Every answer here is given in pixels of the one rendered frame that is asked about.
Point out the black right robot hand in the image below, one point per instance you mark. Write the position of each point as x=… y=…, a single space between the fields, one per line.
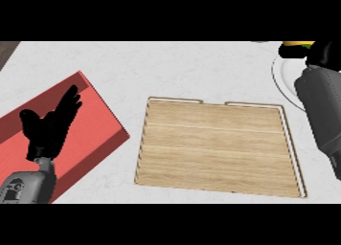
x=324 y=52

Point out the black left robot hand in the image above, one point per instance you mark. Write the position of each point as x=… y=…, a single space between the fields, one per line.
x=49 y=130

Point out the yellow lemon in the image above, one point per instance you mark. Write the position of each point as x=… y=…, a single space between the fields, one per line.
x=298 y=43

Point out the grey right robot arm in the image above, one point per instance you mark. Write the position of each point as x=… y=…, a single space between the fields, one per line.
x=329 y=118

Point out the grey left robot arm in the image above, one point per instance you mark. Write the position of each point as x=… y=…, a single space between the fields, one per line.
x=28 y=186

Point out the white plate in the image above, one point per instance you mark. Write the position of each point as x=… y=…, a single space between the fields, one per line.
x=285 y=76

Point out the wooden tray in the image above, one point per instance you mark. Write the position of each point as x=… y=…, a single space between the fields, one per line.
x=217 y=146

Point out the red placemat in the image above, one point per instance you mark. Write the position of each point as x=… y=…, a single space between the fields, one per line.
x=44 y=137

